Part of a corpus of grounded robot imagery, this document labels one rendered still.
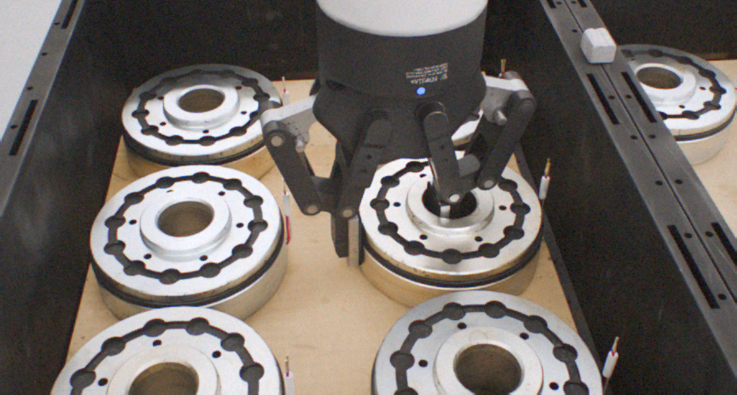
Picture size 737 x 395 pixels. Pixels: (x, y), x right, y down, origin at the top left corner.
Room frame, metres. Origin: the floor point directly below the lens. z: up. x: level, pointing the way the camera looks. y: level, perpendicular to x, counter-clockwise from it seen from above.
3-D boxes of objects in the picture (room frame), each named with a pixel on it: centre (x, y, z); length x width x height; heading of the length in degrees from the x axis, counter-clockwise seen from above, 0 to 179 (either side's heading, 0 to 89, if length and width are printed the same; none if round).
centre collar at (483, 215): (0.33, -0.04, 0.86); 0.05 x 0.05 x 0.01
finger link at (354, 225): (0.31, 0.01, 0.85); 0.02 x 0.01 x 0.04; 12
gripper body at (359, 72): (0.32, -0.01, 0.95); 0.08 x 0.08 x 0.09
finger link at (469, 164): (0.33, -0.05, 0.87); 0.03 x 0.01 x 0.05; 102
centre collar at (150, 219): (0.31, 0.10, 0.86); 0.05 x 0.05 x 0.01
